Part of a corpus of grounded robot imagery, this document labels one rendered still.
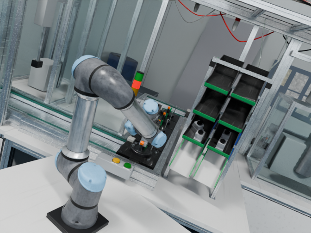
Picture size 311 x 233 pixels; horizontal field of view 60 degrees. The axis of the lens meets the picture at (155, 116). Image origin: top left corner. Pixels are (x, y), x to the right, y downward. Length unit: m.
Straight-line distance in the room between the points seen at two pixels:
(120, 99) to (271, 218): 1.79
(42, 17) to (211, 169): 1.52
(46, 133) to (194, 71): 3.91
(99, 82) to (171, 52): 5.01
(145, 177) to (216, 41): 4.06
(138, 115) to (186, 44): 4.78
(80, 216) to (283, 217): 1.70
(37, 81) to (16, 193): 1.37
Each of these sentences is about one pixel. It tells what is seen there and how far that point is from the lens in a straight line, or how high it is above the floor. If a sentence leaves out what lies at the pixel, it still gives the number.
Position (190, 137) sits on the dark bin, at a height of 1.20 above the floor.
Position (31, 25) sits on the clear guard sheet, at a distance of 2.66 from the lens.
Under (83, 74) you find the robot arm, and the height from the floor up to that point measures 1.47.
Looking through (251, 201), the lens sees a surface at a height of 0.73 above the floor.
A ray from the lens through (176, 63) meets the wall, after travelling 5.83.
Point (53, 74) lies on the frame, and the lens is 1.99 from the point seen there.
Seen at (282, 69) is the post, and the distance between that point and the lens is 2.68.
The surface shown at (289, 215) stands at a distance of 2.45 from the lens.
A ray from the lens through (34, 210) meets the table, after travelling 1.29.
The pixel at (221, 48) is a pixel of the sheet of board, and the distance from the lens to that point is 5.25.
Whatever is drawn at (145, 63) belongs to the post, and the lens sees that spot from 1.73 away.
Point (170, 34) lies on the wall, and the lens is 5.98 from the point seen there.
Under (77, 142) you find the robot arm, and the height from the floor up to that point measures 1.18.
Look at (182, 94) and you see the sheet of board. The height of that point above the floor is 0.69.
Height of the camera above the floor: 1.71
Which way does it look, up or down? 18 degrees down
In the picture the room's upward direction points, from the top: 21 degrees clockwise
